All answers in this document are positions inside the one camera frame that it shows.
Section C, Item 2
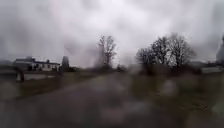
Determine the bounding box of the brownish grass verge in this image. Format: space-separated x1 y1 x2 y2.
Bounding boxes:
0 71 98 102

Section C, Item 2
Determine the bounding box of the dark conifer tree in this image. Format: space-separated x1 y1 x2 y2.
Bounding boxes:
59 55 71 73

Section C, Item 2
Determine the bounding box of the tall bare tree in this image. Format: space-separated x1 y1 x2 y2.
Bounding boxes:
94 35 118 71

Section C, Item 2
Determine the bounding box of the low pale wall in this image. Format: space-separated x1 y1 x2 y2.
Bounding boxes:
16 72 56 82

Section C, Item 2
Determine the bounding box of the group of bare trees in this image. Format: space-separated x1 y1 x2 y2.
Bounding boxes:
134 32 198 73

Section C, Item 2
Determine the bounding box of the grey asphalt road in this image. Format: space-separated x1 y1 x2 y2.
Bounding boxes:
0 73 188 128

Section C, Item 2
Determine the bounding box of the white house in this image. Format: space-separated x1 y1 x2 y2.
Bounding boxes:
12 56 62 73

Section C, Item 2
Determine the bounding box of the brownish grass field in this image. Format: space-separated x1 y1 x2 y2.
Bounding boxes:
129 71 224 128

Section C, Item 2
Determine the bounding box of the pale low building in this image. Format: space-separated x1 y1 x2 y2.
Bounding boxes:
199 65 224 75

